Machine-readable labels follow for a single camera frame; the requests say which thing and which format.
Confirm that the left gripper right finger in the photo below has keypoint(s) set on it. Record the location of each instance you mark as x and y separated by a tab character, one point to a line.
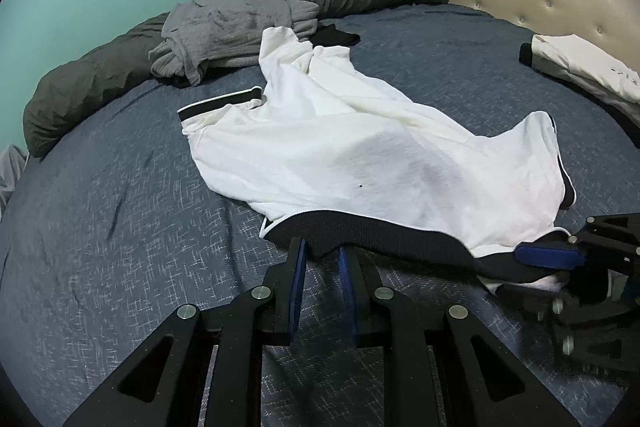
441	368

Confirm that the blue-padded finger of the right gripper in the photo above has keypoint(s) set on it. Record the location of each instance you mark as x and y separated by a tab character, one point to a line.
549	255

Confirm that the white polo shirt black trim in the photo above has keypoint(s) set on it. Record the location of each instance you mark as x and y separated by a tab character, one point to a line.
335	157

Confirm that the folded white clothes stack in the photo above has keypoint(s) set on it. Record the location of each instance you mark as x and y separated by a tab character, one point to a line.
584	65

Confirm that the blue patterned bed sheet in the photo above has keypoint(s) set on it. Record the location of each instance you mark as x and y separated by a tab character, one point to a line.
115	229

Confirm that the dark grey rolled duvet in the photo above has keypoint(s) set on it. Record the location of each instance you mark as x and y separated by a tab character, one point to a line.
72	92

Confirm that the black garment under grey cloth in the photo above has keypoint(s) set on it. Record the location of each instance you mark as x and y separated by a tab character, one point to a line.
329	35

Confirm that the light grey crumpled garment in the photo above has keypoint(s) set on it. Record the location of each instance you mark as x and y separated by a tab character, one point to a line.
201	34

